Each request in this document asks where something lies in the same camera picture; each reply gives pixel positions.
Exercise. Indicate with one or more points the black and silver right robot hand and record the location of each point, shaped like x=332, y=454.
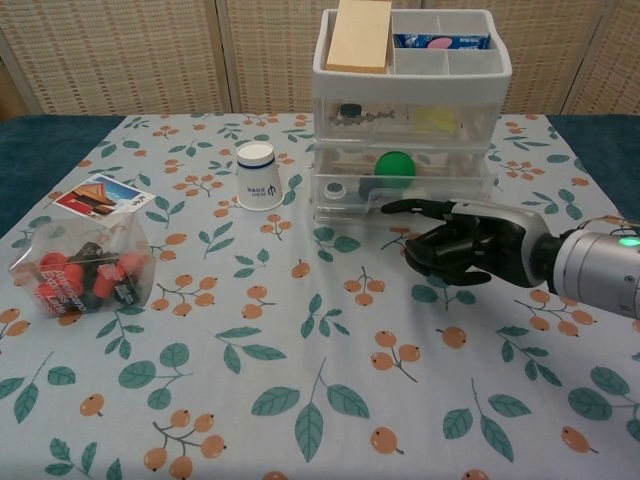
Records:
x=480, y=240

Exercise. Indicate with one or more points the clear plastic drawer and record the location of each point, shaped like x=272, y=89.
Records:
x=450, y=190

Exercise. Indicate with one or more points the green ball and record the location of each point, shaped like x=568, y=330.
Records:
x=395, y=167

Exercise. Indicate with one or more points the clear drawer with yellow item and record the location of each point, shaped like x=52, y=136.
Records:
x=400, y=135

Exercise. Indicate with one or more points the white drawer organizer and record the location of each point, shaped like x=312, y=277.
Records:
x=415, y=82

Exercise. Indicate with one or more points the yellow item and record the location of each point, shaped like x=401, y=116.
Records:
x=436, y=121

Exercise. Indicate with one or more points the small white round item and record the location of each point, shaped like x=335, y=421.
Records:
x=334, y=190

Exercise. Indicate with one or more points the blue snack packet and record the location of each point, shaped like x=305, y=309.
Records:
x=440, y=41

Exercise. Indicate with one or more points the floral print tablecloth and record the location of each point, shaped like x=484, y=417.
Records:
x=280, y=350

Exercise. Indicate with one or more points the white paper cup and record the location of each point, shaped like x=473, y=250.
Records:
x=257, y=180

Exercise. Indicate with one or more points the tan rectangular block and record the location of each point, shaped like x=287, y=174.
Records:
x=357, y=35

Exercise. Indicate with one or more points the woven folding screen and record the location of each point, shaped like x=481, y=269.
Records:
x=150, y=55

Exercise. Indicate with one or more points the red building postcard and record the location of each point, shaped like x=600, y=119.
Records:
x=100, y=197

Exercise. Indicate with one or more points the clear box of coffee capsules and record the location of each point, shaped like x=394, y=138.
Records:
x=80, y=270

